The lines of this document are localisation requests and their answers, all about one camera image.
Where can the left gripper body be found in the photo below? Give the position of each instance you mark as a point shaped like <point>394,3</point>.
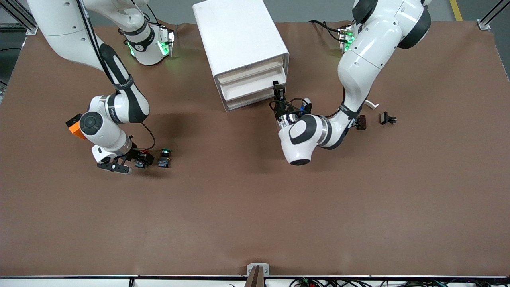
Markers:
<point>281,110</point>

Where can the red push button switch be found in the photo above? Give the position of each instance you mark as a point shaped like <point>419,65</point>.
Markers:
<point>140,163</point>

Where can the white plastic drawer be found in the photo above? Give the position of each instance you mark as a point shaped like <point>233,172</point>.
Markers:
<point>249,85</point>
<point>247,103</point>
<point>251,70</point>

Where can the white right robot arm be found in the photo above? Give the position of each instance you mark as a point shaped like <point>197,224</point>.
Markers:
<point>63,24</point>

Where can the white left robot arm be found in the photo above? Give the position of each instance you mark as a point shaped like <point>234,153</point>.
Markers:
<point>370,59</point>

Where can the white drawer cabinet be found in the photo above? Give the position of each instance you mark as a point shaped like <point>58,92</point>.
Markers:
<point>239,32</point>

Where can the black square push button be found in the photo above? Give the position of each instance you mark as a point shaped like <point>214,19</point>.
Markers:
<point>385,118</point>

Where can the orange and black box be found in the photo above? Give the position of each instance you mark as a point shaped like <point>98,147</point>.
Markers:
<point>73,128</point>

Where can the white curved plastic clamp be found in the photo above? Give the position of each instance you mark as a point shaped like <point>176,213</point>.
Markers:
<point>373,104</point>

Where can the brown table mat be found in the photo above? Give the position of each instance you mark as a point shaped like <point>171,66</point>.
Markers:
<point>255,215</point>

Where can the green push button switch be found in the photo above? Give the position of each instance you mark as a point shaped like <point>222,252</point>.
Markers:
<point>163,161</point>

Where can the white table edge rail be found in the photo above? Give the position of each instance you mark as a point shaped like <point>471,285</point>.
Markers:
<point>79,281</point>

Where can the aluminium frame post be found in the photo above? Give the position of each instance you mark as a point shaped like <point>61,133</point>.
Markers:
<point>18,16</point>
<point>492,16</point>

